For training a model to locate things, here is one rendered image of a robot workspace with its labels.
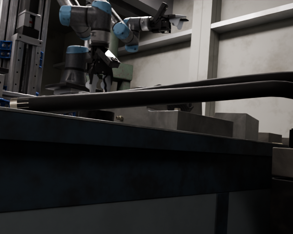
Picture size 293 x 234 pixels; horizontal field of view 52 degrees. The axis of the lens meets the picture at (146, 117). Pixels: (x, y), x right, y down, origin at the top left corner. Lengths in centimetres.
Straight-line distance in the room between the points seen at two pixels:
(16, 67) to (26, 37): 16
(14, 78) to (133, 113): 84
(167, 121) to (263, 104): 305
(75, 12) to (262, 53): 302
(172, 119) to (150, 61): 429
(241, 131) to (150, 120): 43
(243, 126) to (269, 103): 261
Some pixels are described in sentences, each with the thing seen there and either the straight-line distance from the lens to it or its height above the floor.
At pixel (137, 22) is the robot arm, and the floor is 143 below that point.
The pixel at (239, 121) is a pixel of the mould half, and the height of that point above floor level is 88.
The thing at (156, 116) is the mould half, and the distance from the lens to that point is 81.
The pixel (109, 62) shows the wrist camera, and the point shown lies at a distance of 110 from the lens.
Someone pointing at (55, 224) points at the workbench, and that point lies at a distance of 46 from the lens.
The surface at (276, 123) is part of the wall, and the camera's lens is 369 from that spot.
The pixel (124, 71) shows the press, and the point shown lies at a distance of 469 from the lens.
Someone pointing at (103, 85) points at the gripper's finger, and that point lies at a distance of 122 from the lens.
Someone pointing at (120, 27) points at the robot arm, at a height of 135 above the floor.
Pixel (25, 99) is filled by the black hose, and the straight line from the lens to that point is 53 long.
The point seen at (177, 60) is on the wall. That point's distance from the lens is 464.
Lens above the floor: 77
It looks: 5 degrees up
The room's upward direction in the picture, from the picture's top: 5 degrees clockwise
